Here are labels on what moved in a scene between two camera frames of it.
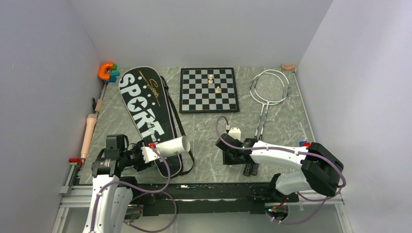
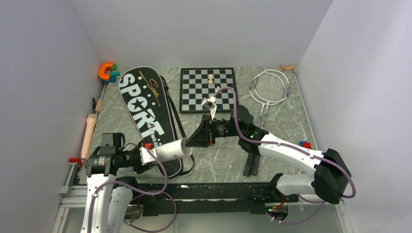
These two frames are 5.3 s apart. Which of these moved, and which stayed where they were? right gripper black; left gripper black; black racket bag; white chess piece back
Moved: right gripper black
Stayed: left gripper black; black racket bag; white chess piece back
